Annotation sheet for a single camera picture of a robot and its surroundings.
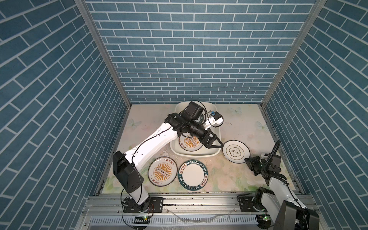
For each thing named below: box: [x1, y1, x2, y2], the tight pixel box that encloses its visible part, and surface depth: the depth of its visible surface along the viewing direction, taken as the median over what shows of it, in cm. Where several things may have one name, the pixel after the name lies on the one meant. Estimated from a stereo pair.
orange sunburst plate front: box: [147, 156, 178, 187], surface depth 86 cm
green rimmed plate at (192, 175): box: [177, 159, 209, 191], surface depth 86 cm
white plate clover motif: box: [222, 139, 251, 164], surface depth 95 cm
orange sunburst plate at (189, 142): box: [178, 132, 204, 152], surface depth 97 cm
